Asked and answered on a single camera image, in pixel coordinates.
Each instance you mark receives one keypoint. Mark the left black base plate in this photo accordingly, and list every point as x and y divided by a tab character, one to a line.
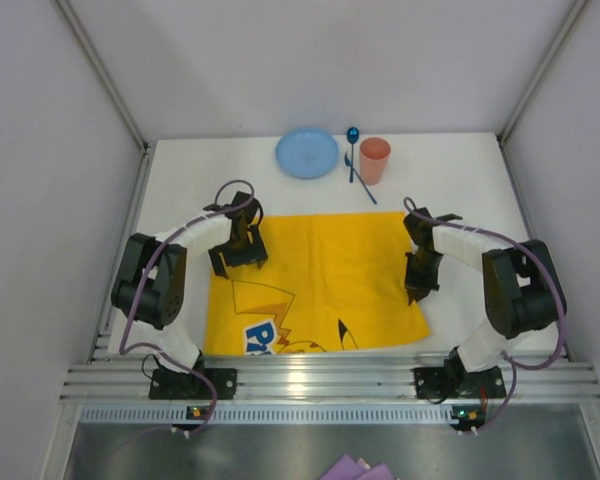
169	385

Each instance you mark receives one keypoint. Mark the aluminium mounting rail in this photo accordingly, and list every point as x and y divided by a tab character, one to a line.
384	376

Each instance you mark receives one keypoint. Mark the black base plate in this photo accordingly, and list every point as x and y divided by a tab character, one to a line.
169	385
437	384

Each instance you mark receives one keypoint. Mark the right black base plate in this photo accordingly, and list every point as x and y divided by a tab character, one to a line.
437	384

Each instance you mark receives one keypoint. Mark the purple paper sheets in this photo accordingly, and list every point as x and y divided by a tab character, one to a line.
348	468

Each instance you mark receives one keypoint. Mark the blue metallic fork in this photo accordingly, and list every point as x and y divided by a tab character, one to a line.
362	182

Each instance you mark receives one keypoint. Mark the blue plastic plate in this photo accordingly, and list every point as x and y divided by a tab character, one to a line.
307	153

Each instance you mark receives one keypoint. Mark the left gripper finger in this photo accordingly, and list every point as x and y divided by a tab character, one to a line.
256	251
221	261

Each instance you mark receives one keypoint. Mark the pink plastic cup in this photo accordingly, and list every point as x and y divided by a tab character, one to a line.
374	153

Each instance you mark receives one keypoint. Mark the perforated cable duct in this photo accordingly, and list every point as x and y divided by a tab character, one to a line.
247	414

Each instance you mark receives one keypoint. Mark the blue metallic spoon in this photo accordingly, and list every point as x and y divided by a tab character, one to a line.
352	136

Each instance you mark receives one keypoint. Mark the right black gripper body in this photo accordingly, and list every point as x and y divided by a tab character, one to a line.
421	276

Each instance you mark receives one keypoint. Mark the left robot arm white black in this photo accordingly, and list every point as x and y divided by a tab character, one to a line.
149	287

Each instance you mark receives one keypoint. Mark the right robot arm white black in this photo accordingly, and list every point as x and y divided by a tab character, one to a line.
521	289

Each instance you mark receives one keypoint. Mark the yellow pikachu placemat cloth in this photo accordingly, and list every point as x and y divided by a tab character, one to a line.
331	283

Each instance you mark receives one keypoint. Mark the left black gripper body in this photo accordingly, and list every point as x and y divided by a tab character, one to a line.
238	252

